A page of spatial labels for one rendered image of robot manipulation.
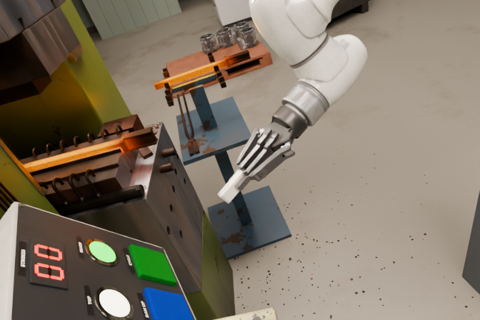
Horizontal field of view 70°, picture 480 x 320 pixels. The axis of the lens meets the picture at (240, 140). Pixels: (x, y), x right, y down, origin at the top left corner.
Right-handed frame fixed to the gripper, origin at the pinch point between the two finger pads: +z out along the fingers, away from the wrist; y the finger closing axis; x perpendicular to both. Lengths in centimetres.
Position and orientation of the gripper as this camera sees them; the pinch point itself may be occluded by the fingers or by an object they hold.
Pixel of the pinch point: (233, 186)
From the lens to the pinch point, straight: 72.6
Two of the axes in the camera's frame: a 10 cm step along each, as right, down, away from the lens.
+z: -6.6, 7.5, -1.1
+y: -5.1, -3.4, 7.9
